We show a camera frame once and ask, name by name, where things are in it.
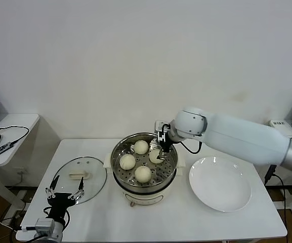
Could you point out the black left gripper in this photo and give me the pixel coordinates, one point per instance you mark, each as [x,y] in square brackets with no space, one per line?
[59,202]

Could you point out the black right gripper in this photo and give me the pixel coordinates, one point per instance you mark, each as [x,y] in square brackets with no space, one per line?
[167,141]

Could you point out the white steamed baozi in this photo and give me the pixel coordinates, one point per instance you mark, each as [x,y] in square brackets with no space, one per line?
[127,162]
[143,174]
[155,156]
[140,147]

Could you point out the round glass pot lid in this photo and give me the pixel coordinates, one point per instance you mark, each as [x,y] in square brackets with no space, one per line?
[92,177]

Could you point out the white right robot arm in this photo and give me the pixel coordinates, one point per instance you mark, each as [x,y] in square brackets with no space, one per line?
[236,136]

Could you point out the perforated steel steamer basket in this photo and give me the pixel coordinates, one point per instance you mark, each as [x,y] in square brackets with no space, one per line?
[161,174]

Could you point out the cream electric cooker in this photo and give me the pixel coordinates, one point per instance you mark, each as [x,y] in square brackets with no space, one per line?
[145,196]

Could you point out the white round plate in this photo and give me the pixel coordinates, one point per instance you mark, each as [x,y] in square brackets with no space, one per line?
[219,184]

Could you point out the small black printed device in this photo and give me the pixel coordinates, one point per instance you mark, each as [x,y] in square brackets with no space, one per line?
[3,148]

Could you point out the white side table with mouse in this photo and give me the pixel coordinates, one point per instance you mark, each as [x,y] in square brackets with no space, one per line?
[16,121]

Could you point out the black power adapter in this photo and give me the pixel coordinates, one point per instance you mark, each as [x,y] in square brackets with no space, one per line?
[269,176]

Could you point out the white side table with label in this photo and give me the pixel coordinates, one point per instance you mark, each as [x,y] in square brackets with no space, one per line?
[287,127]

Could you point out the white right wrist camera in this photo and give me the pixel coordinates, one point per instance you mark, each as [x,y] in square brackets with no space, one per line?
[158,125]

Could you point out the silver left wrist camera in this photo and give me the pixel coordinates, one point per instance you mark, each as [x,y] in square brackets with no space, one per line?
[45,225]

